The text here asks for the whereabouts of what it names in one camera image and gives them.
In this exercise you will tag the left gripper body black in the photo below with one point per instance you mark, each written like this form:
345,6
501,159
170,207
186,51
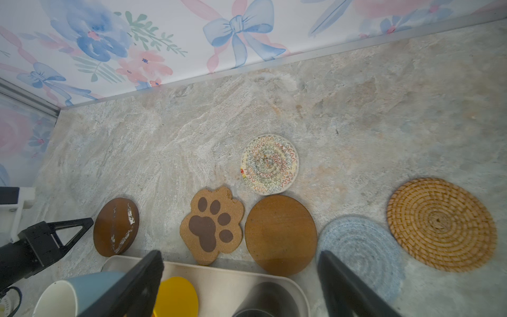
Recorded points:
38,248

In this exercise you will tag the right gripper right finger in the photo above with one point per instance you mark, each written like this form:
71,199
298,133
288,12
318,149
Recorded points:
345,293

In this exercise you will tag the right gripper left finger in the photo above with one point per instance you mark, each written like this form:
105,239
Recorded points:
135,293

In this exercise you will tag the scratched dark wooden coaster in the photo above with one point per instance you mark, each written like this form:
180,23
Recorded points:
116,227

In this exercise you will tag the black mug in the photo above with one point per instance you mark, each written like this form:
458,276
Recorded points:
268,299

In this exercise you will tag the plain round wooden coaster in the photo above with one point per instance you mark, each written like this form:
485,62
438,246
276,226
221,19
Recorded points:
281,235

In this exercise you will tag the cork paw print coaster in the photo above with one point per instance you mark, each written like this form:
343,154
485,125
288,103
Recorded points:
213,225

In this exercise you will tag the wicker rattan coaster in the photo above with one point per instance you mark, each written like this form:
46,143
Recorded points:
441,225

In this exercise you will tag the multicolour woven rope coaster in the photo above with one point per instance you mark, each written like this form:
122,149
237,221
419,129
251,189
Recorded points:
269,165

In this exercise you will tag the light blue woven coaster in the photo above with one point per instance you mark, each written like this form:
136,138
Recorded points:
368,250

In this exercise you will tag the yellow mug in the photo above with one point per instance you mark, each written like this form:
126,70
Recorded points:
176,297

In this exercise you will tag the light blue mug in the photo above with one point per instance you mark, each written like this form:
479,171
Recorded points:
72,296

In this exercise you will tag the beige serving tray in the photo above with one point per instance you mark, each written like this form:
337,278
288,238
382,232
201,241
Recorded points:
221,291

